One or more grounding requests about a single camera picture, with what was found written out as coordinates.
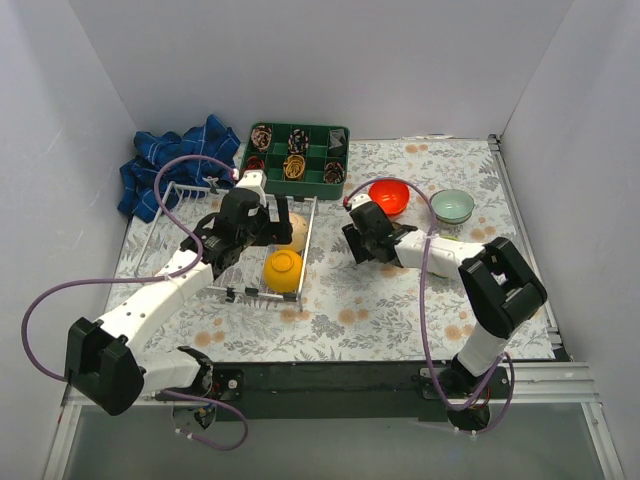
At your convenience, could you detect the black folded item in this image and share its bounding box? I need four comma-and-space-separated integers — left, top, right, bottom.
327, 128, 348, 157

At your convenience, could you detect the orange bowl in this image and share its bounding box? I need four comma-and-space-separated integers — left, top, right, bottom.
368, 180, 410, 217

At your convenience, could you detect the brown black rolled tie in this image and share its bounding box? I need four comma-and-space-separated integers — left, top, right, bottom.
323, 160, 345, 184

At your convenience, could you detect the pale green white bowl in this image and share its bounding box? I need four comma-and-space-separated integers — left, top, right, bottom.
431, 189, 475, 225

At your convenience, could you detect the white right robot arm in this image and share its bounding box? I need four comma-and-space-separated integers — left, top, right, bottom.
342, 194, 548, 399

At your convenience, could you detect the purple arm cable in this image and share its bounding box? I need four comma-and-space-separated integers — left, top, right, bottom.
20, 154, 250, 450
344, 177, 516, 435

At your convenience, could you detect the red black rolled tie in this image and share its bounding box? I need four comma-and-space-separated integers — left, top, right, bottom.
244, 155, 266, 171

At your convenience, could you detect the metal wire dish rack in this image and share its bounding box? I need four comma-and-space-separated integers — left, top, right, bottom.
134, 182, 318, 305

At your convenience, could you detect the green compartment organizer box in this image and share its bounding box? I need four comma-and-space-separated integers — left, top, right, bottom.
240, 122, 350, 200

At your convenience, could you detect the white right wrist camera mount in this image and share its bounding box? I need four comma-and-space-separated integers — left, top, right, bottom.
343, 193, 371, 212

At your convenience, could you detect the yellow bowl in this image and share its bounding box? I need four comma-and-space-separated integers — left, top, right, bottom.
263, 249, 302, 294

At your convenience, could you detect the yellow rolled tie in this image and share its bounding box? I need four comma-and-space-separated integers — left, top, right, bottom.
283, 154, 306, 181

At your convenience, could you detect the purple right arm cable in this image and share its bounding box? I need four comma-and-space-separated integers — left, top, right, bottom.
344, 177, 516, 435

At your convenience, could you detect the pink black rolled tie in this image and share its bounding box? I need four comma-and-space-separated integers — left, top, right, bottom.
250, 124, 272, 152

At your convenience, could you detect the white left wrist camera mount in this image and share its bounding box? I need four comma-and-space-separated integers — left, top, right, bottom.
235, 170, 267, 205

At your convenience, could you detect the dark multicolour rolled tie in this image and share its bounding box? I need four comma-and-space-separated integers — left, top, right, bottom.
288, 128, 309, 155

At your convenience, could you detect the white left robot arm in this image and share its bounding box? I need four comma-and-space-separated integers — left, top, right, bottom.
65, 187, 292, 416

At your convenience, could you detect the lime green bowl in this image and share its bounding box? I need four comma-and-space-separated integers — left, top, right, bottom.
428, 236, 458, 278

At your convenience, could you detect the blue plaid cloth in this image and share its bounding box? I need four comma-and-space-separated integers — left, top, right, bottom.
117, 113, 239, 222

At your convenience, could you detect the aluminium frame rail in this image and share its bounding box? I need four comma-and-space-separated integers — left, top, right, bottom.
487, 134, 601, 404

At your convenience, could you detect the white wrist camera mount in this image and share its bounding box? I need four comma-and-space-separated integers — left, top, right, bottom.
343, 193, 371, 212
235, 170, 267, 205

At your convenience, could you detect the cream beige bowl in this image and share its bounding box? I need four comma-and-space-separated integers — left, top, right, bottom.
285, 213, 308, 253

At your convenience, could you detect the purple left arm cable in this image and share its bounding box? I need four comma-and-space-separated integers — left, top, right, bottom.
20, 154, 250, 450

